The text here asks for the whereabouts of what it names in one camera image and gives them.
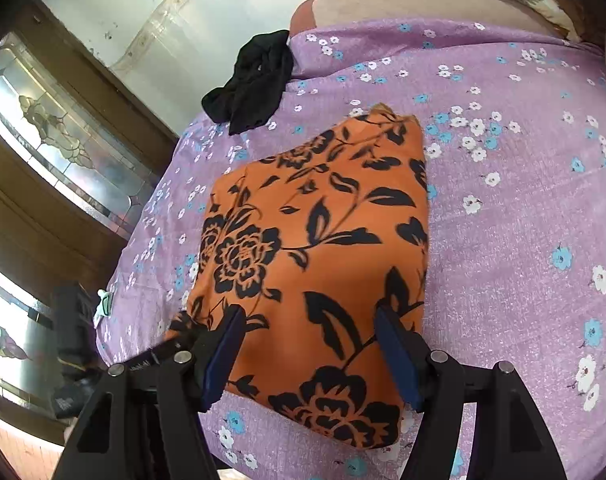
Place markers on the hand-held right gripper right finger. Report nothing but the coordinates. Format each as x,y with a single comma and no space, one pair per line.
400,355

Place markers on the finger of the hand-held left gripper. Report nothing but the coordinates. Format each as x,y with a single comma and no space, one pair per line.
153,357

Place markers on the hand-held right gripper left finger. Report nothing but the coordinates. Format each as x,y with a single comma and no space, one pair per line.
223,355

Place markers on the orange black floral top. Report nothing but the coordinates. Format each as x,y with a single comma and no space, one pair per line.
303,240

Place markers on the white green glove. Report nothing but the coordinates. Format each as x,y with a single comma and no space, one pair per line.
104,307

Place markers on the purple floral bedsheet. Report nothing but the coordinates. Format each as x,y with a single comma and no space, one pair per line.
508,235

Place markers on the black cloth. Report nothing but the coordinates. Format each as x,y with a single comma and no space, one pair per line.
255,85

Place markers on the pink beige mattress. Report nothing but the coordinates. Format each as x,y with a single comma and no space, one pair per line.
408,7

